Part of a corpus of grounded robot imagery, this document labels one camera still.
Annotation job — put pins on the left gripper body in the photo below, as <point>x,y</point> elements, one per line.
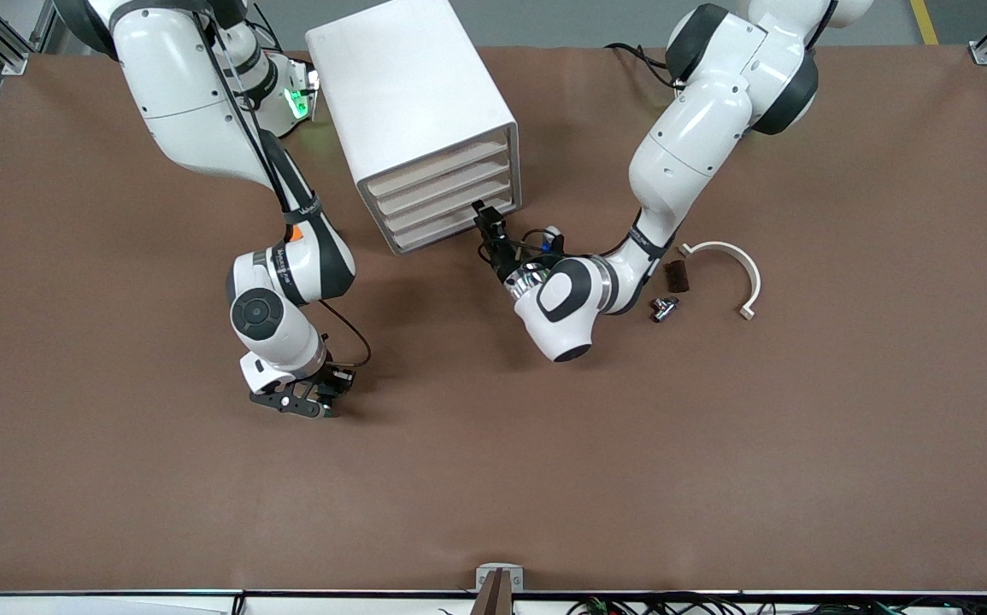
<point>502,260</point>

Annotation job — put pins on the white plastic drawer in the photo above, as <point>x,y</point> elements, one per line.
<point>437,168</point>
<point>442,188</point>
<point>446,207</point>
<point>437,231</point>

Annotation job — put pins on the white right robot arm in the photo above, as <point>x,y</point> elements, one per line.
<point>194,102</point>

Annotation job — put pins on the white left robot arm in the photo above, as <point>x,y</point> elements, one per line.
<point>690,145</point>

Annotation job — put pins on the white drawer cabinet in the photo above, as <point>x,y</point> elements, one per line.
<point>408,85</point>

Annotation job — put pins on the small metal connector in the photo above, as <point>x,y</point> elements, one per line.
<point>664,309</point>

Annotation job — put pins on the brown terminal block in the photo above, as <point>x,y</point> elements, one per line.
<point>678,277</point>

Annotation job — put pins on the white curved plastic bracket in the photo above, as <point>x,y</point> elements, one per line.
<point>749,269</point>

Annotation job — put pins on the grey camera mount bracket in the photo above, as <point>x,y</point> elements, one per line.
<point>499,581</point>

